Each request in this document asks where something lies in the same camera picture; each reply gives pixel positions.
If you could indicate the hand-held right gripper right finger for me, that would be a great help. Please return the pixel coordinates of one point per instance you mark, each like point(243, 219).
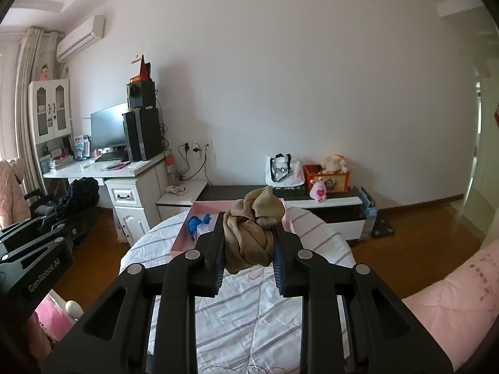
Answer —
point(331, 300)

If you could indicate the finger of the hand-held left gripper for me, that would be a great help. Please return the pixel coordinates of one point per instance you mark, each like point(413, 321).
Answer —
point(27, 230)
point(62, 233)

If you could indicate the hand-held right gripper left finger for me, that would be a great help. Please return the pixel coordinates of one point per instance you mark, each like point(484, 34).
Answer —
point(156, 300)

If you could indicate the dark knitted cloth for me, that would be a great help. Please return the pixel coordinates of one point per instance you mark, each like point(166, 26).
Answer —
point(80, 196)

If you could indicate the pink cardboard box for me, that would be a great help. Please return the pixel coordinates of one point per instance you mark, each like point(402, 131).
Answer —
point(183, 243)

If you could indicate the blue knitted toy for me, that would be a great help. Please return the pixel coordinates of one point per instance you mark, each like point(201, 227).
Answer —
point(193, 226)

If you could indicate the light blue printed baby clothing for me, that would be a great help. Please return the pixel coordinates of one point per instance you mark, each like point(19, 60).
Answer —
point(206, 230)

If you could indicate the tan cloth bundle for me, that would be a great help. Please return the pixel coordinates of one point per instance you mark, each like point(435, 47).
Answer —
point(253, 230)

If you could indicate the black office chair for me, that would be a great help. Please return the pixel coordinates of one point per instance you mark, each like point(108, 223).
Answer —
point(43, 206)

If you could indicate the bright pink blanket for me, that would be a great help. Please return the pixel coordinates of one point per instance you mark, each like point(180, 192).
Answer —
point(46, 315)

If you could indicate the pink padded coat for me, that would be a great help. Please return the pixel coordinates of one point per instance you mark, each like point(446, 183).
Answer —
point(13, 194)

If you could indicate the white rounded bedpost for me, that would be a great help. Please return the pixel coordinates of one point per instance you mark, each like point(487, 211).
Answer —
point(72, 307)

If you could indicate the white desk with drawers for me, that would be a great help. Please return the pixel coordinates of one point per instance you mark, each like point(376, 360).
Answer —
point(89, 169)

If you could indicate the stack of books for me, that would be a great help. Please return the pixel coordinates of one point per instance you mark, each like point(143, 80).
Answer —
point(60, 163)

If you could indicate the white striped quilt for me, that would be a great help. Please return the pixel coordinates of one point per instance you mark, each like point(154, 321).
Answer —
point(249, 319)

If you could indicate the blue white desk box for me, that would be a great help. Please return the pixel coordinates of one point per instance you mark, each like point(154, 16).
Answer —
point(82, 148)

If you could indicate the black floor scale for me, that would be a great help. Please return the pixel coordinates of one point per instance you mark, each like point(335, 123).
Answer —
point(383, 228)

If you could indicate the low black white cabinet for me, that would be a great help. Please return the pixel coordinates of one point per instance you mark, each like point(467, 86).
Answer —
point(339, 210)

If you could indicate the black keyboard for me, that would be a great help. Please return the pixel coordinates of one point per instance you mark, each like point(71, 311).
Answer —
point(111, 157)

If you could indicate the light blue boxes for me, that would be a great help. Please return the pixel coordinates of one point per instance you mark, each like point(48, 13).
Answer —
point(367, 202)

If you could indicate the pink heart plush toy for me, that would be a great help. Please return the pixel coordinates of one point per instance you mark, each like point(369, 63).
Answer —
point(319, 191)

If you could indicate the small floral pouch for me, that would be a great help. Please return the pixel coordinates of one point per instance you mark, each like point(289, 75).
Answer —
point(176, 190)

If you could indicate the black computer monitor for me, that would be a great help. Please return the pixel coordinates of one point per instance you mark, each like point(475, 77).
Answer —
point(109, 126)

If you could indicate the orange storage box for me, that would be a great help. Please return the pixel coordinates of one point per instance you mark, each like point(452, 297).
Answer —
point(337, 183)

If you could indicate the dark green flat box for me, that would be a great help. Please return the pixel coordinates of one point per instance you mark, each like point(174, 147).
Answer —
point(290, 188)

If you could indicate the white hutch cabinet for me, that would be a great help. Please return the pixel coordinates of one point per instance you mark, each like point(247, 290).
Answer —
point(50, 109)

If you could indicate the pale pink floral quilt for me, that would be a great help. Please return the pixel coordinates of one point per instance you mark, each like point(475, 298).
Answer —
point(456, 292)

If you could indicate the orange capped bottle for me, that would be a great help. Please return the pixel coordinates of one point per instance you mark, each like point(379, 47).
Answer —
point(170, 167)

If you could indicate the black computer tower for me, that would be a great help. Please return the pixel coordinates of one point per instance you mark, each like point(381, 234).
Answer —
point(144, 134)

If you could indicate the white tote bag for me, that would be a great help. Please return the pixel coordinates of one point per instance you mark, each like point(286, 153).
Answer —
point(284, 173)

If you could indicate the beige plush toy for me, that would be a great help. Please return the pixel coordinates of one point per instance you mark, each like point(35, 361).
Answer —
point(333, 163)

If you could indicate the beige curtain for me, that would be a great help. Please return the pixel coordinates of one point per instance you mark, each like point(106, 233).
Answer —
point(27, 85)

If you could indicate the cartoon girl figure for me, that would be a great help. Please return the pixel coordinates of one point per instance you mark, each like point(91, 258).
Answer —
point(45, 71)

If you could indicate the black box with round dial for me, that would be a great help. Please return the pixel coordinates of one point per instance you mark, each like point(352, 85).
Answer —
point(144, 93)

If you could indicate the red triangular stand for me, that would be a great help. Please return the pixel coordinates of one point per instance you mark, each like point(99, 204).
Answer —
point(144, 70)

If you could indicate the white air conditioner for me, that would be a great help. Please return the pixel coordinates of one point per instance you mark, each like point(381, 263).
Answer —
point(80, 39)

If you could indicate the white wall sockets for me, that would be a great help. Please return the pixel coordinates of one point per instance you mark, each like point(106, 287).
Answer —
point(199, 145)

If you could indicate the white door frame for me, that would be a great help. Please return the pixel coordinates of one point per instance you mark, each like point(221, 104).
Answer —
point(473, 144)

